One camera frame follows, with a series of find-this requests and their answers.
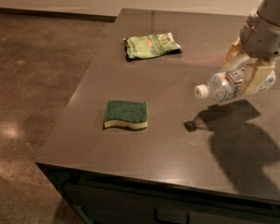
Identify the dark cabinet drawer front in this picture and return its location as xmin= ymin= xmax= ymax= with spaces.
xmin=38 ymin=164 xmax=280 ymax=224

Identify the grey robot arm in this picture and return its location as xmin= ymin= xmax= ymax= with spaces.
xmin=222 ymin=0 xmax=280 ymax=95

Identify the green yellow sponge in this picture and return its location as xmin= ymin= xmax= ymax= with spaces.
xmin=104 ymin=100 xmax=148 ymax=130

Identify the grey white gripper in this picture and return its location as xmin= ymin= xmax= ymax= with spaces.
xmin=222 ymin=11 xmax=280 ymax=95

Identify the clear plastic water bottle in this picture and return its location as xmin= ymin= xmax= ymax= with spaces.
xmin=193 ymin=68 xmax=276 ymax=103

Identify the green snack bag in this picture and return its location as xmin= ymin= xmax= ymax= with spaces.
xmin=124 ymin=33 xmax=181 ymax=59

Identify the black drawer handle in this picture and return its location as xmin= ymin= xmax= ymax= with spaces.
xmin=154 ymin=210 xmax=190 ymax=224

